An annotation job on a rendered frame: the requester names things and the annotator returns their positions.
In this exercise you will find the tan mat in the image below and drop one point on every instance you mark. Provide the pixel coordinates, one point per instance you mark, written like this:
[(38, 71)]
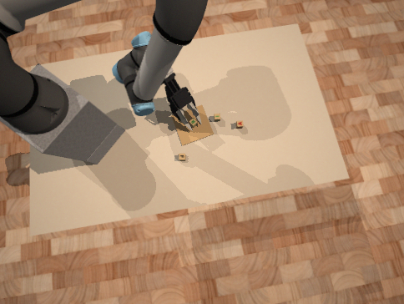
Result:
[(200, 131)]

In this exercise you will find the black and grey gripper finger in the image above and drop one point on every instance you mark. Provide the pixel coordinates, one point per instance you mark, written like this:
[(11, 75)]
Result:
[(196, 114), (179, 116)]

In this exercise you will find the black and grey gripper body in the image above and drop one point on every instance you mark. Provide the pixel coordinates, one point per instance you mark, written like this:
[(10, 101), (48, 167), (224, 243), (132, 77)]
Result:
[(181, 97)]

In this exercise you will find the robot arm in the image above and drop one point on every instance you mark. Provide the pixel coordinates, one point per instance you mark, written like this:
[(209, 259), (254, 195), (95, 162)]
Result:
[(37, 106)]

